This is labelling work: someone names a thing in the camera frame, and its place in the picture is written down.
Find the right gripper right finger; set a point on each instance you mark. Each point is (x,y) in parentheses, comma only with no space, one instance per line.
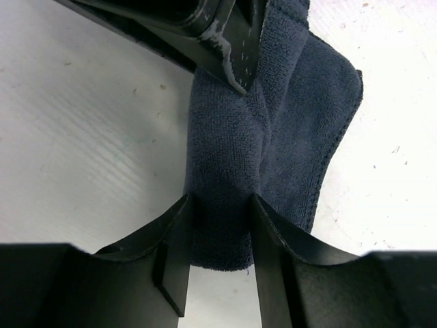
(305,282)

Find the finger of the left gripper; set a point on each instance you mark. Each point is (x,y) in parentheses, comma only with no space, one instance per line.
(220,36)

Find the dark grey-blue towel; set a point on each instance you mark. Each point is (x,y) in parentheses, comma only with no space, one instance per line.
(276,141)

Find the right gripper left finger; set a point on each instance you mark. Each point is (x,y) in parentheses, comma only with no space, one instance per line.
(139,281)

